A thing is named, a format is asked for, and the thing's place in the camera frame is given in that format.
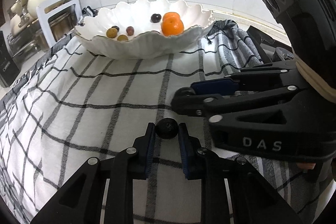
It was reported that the checkered white black cloth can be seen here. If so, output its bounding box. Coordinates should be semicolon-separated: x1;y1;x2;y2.
1;20;326;223

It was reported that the black gas stove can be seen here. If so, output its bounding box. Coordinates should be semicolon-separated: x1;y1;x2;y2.
247;26;294;64

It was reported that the large orange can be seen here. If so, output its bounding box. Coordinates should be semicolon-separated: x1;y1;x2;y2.
161;17;185;36

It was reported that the person right hand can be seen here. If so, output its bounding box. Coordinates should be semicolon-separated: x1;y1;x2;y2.
296;162;316;170

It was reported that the dark cherry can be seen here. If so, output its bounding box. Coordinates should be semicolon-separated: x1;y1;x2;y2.
150;14;162;23
174;87;196;98
154;118;179;139

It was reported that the black knife block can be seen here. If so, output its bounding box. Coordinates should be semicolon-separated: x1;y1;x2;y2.
0;31;20;88

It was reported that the small mandarin orange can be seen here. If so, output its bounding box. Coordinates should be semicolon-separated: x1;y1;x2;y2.
162;12;181;22

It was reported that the brown longan fruit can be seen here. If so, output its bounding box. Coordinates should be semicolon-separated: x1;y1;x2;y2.
117;35;129;41
106;28;118;39

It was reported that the white scalloped bowl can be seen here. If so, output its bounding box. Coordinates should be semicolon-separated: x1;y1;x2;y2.
75;0;215;60

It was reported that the red grape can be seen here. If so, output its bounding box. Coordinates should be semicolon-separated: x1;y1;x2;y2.
126;26;134;36

